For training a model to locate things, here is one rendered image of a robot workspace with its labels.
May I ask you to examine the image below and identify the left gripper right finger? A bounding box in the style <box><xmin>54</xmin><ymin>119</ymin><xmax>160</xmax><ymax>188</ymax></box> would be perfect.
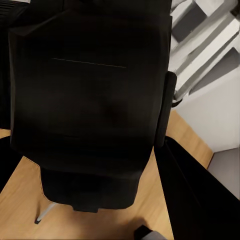
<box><xmin>154</xmin><ymin>136</ymin><xmax>240</xmax><ymax>240</ymax></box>

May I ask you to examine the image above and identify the digital camera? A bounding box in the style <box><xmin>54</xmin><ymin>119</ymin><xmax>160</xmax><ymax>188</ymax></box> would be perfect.
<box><xmin>0</xmin><ymin>0</ymin><xmax>177</xmax><ymax>213</ymax></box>

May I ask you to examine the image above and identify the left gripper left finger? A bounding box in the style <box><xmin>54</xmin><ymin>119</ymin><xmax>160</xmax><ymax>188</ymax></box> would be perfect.
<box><xmin>0</xmin><ymin>136</ymin><xmax>23</xmax><ymax>193</ymax></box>

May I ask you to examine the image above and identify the camera tripod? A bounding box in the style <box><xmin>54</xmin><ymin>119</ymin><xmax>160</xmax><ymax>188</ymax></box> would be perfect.
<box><xmin>34</xmin><ymin>0</ymin><xmax>240</xmax><ymax>225</ymax></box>

